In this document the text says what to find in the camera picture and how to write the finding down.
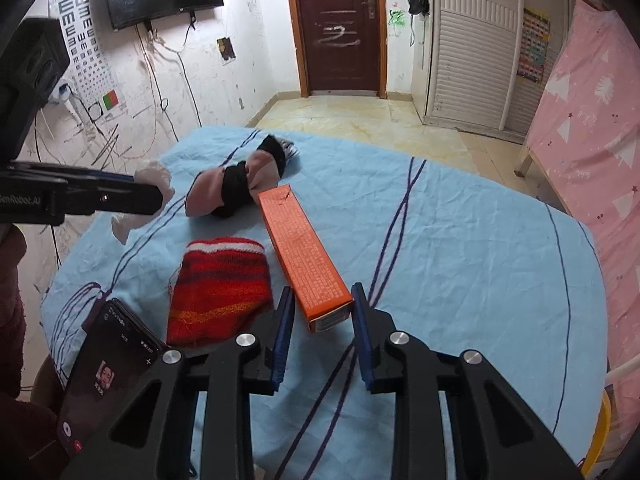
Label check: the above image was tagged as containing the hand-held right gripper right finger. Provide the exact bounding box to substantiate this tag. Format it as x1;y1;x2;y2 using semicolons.
350;282;583;480

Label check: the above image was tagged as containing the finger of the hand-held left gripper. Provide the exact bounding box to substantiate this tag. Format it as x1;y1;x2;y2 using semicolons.
7;160;137;184
65;180;164;216

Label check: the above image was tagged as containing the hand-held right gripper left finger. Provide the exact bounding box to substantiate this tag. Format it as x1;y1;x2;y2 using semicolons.
60;286;296;480

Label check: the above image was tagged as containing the cream ribbed sock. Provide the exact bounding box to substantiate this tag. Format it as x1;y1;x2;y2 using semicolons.
111;160;175;246

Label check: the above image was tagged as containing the long orange box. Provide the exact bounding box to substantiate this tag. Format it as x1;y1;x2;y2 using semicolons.
256;184;355;335

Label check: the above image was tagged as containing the eye chart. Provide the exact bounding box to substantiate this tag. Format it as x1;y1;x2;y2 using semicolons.
47;0;123;121

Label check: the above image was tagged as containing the red striped knitted sock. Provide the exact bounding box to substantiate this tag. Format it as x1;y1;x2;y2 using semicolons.
166;236;273;348

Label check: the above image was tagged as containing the blue striped sheet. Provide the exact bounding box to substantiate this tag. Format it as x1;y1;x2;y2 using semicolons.
40;126;608;480

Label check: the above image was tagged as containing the pink and black sock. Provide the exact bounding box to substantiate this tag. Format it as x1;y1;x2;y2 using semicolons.
185;134;300;220

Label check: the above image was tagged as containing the black smartphone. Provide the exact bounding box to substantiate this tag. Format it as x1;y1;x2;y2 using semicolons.
56;298;166;458

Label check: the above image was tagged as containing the brown door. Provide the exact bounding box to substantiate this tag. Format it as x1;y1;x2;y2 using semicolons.
282;0;388;100

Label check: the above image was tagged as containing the white louvred wardrobe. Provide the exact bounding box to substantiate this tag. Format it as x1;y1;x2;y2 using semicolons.
422;0;576;136

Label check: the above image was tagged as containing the pink tree-print curtain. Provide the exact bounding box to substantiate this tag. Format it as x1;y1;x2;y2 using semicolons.
522;0;640;451

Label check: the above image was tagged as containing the colourful grid poster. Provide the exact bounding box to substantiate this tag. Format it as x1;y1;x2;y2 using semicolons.
516;6;551;86

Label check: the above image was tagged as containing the white wall socket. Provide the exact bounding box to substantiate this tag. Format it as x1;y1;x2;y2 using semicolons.
52;80;76;106

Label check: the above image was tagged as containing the wooden bed frame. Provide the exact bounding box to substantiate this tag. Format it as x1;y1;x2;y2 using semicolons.
514;135;591;231

